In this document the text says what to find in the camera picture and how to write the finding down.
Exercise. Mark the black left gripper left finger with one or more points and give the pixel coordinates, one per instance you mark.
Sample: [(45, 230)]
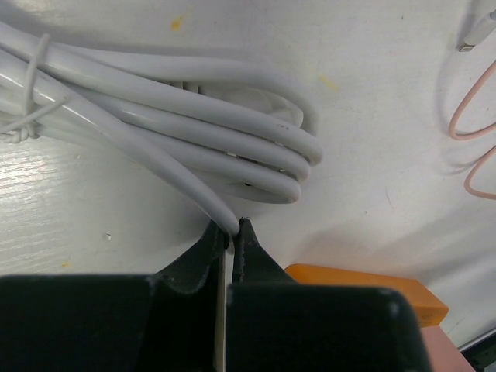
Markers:
[(116, 322)]

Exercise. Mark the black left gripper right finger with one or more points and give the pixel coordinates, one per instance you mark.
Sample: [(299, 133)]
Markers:
[(273, 323)]

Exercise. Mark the orange power strip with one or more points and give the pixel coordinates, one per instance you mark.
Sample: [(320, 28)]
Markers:
[(429, 309)]

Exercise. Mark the pink charger block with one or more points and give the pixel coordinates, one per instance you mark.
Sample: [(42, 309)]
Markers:
[(443, 354)]

